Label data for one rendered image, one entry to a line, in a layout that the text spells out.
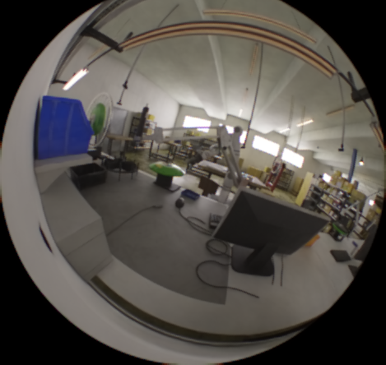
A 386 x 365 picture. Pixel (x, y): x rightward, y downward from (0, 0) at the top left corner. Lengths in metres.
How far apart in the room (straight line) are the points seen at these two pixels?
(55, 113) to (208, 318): 0.71
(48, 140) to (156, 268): 0.52
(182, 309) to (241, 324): 0.20
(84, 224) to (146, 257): 0.27
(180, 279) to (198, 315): 0.15
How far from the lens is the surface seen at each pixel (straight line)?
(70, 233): 0.30
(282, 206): 0.42
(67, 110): 0.42
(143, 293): 0.43
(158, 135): 0.64
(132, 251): 0.50
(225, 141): 0.72
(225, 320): 0.47
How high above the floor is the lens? 1.34
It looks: 15 degrees down
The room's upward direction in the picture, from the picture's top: 16 degrees clockwise
